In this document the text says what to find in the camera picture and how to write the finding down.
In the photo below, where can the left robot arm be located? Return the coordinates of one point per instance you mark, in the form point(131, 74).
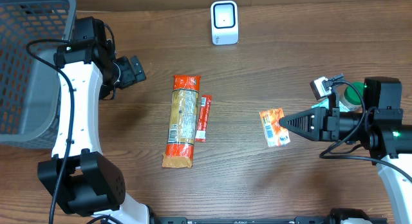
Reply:
point(80, 179)

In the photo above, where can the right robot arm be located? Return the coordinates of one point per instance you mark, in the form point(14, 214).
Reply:
point(376, 134)

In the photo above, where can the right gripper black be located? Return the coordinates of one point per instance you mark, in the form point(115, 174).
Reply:
point(329, 124)

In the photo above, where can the long orange pasta packet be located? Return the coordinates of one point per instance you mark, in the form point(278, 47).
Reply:
point(182, 124)

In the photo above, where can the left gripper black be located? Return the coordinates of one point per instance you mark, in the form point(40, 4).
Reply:
point(137, 68)

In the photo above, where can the green lid spice jar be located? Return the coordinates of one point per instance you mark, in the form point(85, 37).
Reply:
point(349, 99)

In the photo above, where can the grey plastic mesh basket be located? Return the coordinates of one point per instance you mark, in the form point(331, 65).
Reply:
point(30, 90)

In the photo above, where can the teal wet wipes pack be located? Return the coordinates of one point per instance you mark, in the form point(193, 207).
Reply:
point(325, 103)

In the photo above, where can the red snack stick packet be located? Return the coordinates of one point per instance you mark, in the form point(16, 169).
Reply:
point(203, 118)

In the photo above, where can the white barcode scanner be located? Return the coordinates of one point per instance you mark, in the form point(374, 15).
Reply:
point(224, 22)

